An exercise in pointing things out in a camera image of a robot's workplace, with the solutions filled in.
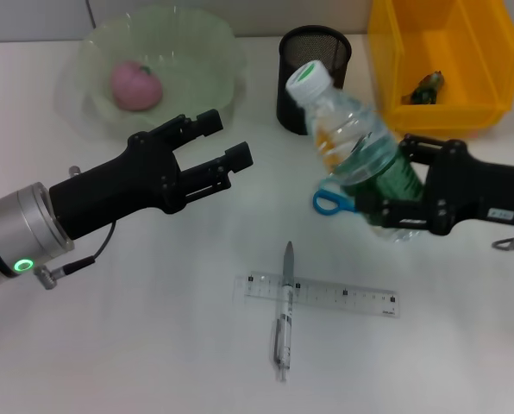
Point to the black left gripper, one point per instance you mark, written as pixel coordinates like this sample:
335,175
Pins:
119,185

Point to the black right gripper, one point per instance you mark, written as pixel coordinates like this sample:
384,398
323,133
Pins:
481,190

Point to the clear water bottle green label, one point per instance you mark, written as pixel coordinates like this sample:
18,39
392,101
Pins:
347,129

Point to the blue scissors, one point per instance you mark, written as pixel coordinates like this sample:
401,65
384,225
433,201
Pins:
321,207

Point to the green plastic wrapper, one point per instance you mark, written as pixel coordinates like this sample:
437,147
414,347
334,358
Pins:
425,88

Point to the pink toy peach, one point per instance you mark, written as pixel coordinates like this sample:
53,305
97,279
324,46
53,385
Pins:
136,88

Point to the black mesh pen holder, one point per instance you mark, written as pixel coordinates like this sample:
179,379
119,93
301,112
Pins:
291,99

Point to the clear plastic ruler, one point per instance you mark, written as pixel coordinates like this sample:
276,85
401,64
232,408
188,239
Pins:
343,297

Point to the silver ballpoint pen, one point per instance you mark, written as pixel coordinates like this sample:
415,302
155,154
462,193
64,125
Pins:
285,310

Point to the translucent green plastic bowl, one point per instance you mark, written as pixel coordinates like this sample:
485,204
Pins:
188,64

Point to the yellow plastic storage bin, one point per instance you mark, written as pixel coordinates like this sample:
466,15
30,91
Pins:
468,52

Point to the silver left wrist stud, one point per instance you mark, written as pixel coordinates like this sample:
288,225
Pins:
74,171

